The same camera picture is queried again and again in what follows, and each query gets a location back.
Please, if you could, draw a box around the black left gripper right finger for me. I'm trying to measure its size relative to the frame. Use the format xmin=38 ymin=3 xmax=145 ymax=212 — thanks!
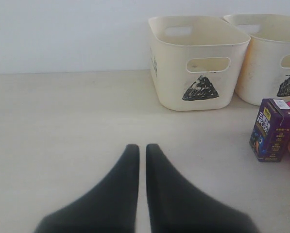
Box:
xmin=146 ymin=144 xmax=258 ymax=233

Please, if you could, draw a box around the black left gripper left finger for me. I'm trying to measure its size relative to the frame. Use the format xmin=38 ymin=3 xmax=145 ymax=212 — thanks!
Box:
xmin=35 ymin=144 xmax=140 ymax=233

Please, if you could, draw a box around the purple juice carton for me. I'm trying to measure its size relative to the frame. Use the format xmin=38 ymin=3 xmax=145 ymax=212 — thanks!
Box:
xmin=249 ymin=99 xmax=290 ymax=162

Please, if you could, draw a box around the cream bin with triangle mark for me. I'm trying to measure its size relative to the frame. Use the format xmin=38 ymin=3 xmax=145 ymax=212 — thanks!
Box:
xmin=148 ymin=16 xmax=251 ymax=111

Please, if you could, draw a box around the cream bin with square mark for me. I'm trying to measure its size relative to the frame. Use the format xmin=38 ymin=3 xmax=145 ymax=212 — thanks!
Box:
xmin=223 ymin=14 xmax=290 ymax=105

